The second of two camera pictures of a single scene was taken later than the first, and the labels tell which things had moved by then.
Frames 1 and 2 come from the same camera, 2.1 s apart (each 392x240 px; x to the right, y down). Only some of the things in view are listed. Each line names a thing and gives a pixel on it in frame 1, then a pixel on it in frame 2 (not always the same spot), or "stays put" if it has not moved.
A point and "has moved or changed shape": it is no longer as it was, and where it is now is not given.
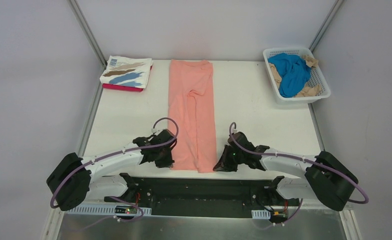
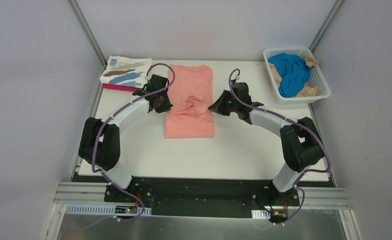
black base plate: (176, 198) stays put
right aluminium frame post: (325, 24) stays put
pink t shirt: (191, 107) has moved or changed shape
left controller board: (125, 210) stays put
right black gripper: (228, 158) → (224, 104)
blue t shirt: (294, 71) stays put
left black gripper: (164, 153) → (159, 100)
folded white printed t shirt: (127, 71) stays put
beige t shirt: (310, 90) stays put
